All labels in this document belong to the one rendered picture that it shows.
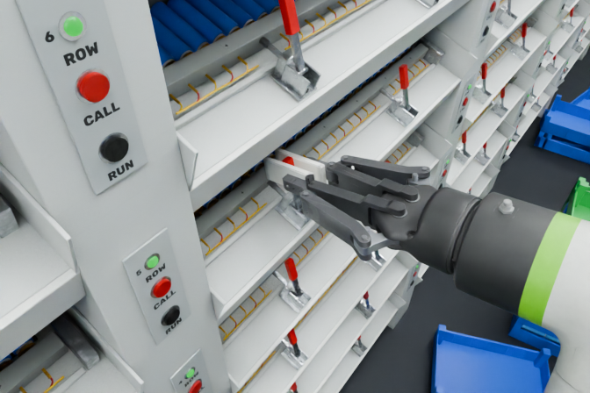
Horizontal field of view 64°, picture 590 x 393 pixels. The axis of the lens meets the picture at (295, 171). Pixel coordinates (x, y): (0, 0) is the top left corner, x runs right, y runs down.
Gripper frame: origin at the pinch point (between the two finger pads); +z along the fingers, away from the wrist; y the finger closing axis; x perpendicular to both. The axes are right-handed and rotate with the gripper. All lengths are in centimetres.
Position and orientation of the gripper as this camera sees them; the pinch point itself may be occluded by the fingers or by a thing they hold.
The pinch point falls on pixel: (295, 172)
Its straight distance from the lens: 53.4
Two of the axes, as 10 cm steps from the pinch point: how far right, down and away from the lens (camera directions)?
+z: -7.7, -2.9, 5.7
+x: -1.3, -8.0, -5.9
